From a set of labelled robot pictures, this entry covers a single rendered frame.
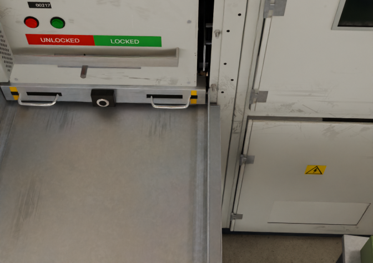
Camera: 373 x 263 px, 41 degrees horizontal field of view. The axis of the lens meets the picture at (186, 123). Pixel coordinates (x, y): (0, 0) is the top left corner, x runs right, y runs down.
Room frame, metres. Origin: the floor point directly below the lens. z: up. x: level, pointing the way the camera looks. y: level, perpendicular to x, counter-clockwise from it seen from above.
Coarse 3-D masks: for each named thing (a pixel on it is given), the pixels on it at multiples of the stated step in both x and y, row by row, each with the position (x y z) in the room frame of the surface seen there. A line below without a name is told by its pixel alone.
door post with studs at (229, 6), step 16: (224, 0) 0.86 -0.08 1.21; (240, 0) 0.86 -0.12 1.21; (224, 16) 0.86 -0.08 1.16; (240, 16) 0.86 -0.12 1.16; (224, 32) 0.86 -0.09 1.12; (240, 32) 0.86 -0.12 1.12; (224, 48) 0.86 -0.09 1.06; (224, 64) 0.86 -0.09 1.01; (224, 80) 0.86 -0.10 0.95; (224, 96) 0.86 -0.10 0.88; (224, 112) 0.86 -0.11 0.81; (224, 128) 0.86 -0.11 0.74; (224, 144) 0.86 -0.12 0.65; (224, 160) 0.86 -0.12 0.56
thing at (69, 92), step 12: (12, 84) 0.86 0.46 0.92; (24, 84) 0.86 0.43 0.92; (36, 84) 0.86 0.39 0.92; (48, 84) 0.86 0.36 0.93; (60, 84) 0.86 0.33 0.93; (72, 84) 0.86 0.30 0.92; (84, 84) 0.86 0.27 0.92; (96, 84) 0.86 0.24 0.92; (204, 84) 0.86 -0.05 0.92; (12, 96) 0.86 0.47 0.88; (36, 96) 0.85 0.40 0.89; (48, 96) 0.85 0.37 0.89; (60, 96) 0.85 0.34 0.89; (72, 96) 0.85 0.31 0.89; (84, 96) 0.85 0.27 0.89; (120, 96) 0.85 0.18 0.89; (132, 96) 0.85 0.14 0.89; (144, 96) 0.85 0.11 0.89; (156, 96) 0.85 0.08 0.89; (168, 96) 0.85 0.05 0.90; (180, 96) 0.85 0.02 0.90; (192, 96) 0.85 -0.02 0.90; (204, 96) 0.84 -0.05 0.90
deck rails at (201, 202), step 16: (0, 96) 0.84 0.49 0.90; (208, 96) 0.83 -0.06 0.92; (0, 112) 0.81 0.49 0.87; (16, 112) 0.83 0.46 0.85; (208, 112) 0.78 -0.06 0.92; (0, 128) 0.77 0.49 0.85; (208, 128) 0.73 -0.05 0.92; (0, 144) 0.72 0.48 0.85; (208, 144) 0.68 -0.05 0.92; (0, 160) 0.67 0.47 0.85; (208, 160) 0.63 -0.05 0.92; (208, 176) 0.59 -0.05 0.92; (208, 192) 0.55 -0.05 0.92; (208, 208) 0.51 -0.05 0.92; (208, 224) 0.47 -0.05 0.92; (208, 240) 0.43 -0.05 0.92; (192, 256) 0.42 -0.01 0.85; (208, 256) 0.40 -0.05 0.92
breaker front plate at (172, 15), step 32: (0, 0) 0.87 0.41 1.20; (32, 0) 0.86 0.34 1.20; (64, 0) 0.86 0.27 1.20; (96, 0) 0.86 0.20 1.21; (128, 0) 0.86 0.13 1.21; (160, 0) 0.86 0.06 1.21; (192, 0) 0.86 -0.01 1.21; (32, 32) 0.87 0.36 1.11; (64, 32) 0.86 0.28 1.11; (96, 32) 0.86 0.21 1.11; (128, 32) 0.86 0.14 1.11; (160, 32) 0.86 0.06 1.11; (192, 32) 0.86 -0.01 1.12; (32, 64) 0.87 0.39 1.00; (192, 64) 0.86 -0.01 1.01
